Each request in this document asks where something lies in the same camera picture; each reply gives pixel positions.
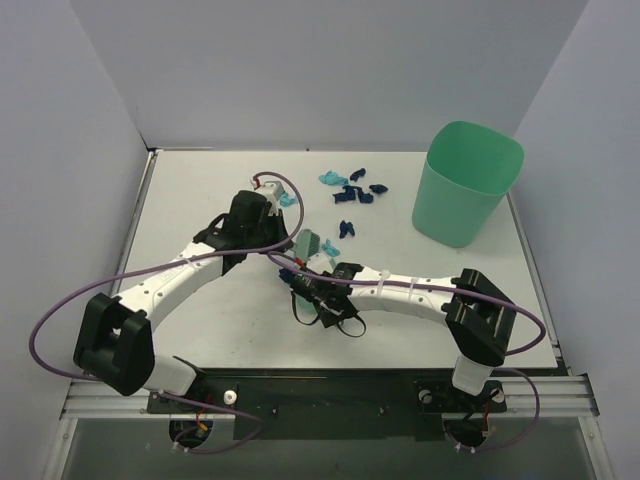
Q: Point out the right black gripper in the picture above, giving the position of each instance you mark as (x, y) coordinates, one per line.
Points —
(300, 282)

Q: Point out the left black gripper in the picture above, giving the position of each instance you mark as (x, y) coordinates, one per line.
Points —
(275, 220)

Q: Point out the green dustpan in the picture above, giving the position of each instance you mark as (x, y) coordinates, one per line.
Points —
(318, 264)

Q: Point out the green hand brush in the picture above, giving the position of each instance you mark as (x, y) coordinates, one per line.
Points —
(306, 245)

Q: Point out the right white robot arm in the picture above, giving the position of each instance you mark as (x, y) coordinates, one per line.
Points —
(469, 305)

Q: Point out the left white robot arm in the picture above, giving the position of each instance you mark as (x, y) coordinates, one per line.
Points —
(115, 342)

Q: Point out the light blue scrap centre-left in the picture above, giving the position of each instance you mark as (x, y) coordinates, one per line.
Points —
(287, 200)

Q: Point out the right mixed scrap pile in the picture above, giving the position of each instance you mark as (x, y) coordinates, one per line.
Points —
(286, 276)

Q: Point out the light blue scrap middle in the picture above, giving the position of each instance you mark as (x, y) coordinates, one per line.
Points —
(330, 249)

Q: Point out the dark blue scrap centre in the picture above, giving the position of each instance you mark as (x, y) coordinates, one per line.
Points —
(346, 228)

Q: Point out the light blue scrap top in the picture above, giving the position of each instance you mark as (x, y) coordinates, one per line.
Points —
(332, 178)

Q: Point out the dark blue scrap cluster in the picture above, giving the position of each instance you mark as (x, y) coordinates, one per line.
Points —
(351, 193)

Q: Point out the dark blue scrap top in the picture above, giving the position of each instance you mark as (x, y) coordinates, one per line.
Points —
(356, 175)

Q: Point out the dark blue scrap right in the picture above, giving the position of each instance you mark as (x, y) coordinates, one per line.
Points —
(378, 189)

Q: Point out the green plastic waste bin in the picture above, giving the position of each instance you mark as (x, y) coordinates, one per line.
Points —
(468, 170)

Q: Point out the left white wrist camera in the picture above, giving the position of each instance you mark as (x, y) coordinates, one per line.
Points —
(272, 190)

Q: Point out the black mounting base plate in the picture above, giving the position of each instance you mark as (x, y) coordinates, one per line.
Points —
(333, 404)

